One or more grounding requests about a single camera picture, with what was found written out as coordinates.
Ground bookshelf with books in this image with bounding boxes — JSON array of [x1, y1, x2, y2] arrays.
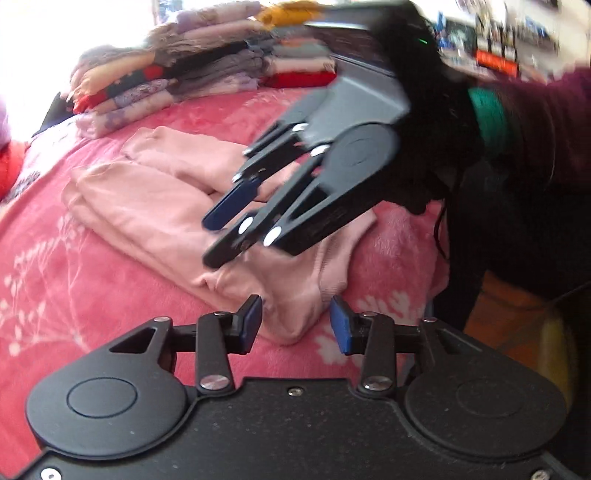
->
[[434, 0, 565, 80]]

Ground black cloth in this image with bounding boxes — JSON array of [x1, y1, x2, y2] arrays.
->
[[31, 91, 75, 138]]

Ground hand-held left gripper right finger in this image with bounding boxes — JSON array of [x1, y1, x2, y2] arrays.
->
[[329, 294, 484, 398]]

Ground person's right forearm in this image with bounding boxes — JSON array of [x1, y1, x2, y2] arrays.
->
[[485, 65, 591, 195]]

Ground black cable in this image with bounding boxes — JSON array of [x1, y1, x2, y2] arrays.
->
[[433, 168, 463, 260]]

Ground pink pants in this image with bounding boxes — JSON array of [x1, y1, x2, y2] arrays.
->
[[62, 126, 380, 345]]

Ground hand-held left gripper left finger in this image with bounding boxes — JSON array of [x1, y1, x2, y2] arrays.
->
[[107, 294, 264, 398]]

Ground person's right hand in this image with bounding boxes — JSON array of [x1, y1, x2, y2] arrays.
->
[[389, 59, 515, 216]]

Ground pile of folded clothes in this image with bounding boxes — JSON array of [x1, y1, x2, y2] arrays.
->
[[69, 0, 339, 139]]

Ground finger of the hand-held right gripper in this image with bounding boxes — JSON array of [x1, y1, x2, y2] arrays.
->
[[201, 89, 334, 232], [202, 158, 387, 271]]

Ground person's dark clothing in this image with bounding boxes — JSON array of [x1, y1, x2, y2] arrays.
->
[[434, 157, 591, 480]]

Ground red blanket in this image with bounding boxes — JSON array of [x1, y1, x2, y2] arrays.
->
[[0, 142, 29, 195]]

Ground pink floral blanket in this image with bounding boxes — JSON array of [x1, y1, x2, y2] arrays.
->
[[0, 85, 445, 462]]

